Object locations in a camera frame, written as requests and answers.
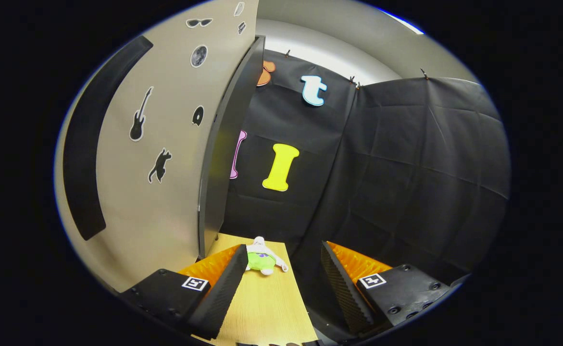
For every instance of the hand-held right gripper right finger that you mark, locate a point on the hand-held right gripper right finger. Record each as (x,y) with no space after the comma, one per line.
(344,293)

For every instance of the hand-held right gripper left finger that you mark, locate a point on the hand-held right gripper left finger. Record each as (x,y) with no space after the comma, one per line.
(223,298)

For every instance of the dark grey cabinet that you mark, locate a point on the dark grey cabinet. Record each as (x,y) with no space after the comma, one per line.
(228,144)

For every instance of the green white plush toy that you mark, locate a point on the green white plush toy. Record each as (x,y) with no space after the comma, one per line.
(261,262)

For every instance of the black backdrop cloth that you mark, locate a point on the black backdrop cloth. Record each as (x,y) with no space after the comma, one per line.
(406,168)

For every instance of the row of black cloth clips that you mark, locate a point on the row of black cloth clips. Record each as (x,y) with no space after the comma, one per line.
(424,74)

